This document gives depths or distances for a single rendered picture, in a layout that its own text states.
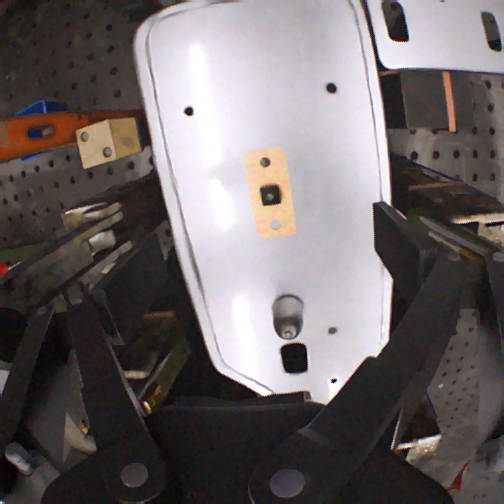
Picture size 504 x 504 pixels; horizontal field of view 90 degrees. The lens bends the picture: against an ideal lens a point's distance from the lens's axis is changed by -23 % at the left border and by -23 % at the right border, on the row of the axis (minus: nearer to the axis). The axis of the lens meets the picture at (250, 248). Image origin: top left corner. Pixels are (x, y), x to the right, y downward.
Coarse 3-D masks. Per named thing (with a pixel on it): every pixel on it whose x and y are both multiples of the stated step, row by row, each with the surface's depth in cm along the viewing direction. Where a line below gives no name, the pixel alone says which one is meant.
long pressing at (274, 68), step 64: (192, 0) 23; (256, 0) 23; (320, 0) 22; (192, 64) 26; (256, 64) 25; (320, 64) 25; (192, 128) 28; (256, 128) 28; (320, 128) 27; (384, 128) 27; (192, 192) 30; (320, 192) 29; (384, 192) 29; (192, 256) 33; (256, 256) 33; (320, 256) 32; (256, 320) 36; (320, 320) 35; (384, 320) 35; (256, 384) 39; (320, 384) 39
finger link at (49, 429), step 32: (32, 320) 11; (32, 352) 9; (64, 352) 12; (32, 384) 8; (64, 384) 10; (0, 416) 6; (32, 416) 7; (64, 416) 9; (0, 448) 5; (32, 448) 6; (0, 480) 4
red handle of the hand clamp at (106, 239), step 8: (104, 232) 25; (112, 232) 26; (88, 240) 25; (96, 240) 25; (104, 240) 25; (112, 240) 26; (96, 248) 25; (104, 248) 26; (112, 248) 26; (0, 264) 22; (8, 264) 22; (16, 264) 22; (0, 272) 21
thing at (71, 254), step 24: (120, 216) 27; (72, 240) 21; (24, 264) 17; (48, 264) 18; (72, 264) 22; (96, 264) 23; (0, 288) 15; (24, 288) 17; (48, 288) 19; (0, 312) 12; (24, 312) 17; (0, 336) 12
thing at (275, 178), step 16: (256, 160) 29; (272, 160) 28; (256, 176) 29; (272, 176) 29; (288, 176) 29; (256, 192) 30; (288, 192) 29; (256, 208) 30; (272, 208) 30; (288, 208) 30; (256, 224) 31; (288, 224) 31
